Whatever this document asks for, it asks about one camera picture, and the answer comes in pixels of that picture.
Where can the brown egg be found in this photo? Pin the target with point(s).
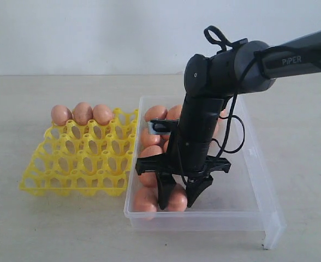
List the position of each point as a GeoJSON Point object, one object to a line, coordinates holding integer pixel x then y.
{"type": "Point", "coordinates": [151, 151]}
{"type": "Point", "coordinates": [174, 113]}
{"type": "Point", "coordinates": [148, 179]}
{"type": "Point", "coordinates": [60, 114]}
{"type": "Point", "coordinates": [145, 200]}
{"type": "Point", "coordinates": [148, 139]}
{"type": "Point", "coordinates": [102, 114]}
{"type": "Point", "coordinates": [178, 199]}
{"type": "Point", "coordinates": [217, 127]}
{"type": "Point", "coordinates": [165, 146]}
{"type": "Point", "coordinates": [223, 113]}
{"type": "Point", "coordinates": [82, 113]}
{"type": "Point", "coordinates": [156, 112]}

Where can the yellow plastic egg tray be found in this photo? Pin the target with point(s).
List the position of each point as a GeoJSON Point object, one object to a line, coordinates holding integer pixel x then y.
{"type": "Point", "coordinates": [86, 158]}

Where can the clear plastic container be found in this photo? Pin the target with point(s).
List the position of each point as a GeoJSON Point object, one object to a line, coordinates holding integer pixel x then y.
{"type": "Point", "coordinates": [244, 199]}

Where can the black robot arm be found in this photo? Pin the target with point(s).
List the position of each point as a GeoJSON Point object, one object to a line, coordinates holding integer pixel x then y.
{"type": "Point", "coordinates": [211, 84]}

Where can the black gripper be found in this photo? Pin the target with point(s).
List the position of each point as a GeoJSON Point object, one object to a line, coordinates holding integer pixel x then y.
{"type": "Point", "coordinates": [186, 155]}

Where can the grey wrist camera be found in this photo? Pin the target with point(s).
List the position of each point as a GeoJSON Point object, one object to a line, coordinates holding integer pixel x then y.
{"type": "Point", "coordinates": [161, 127]}

